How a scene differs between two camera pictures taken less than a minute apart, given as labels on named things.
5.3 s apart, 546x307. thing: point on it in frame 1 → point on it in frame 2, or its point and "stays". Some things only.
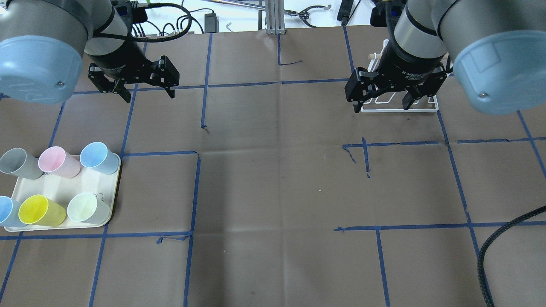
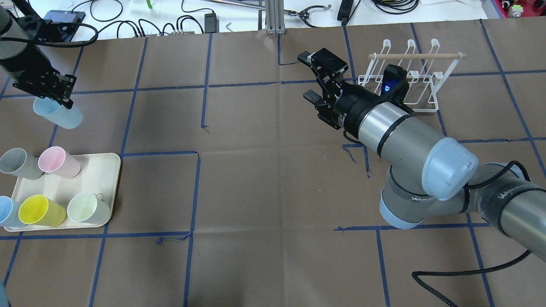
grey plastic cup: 16,162 stays
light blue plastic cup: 97,156 → 50,108
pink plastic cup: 53,160 stays
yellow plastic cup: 38,209 stays
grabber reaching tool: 303,14 stays
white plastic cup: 86,207 stays
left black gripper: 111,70 → 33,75
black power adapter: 211,23 stays
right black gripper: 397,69 → 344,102
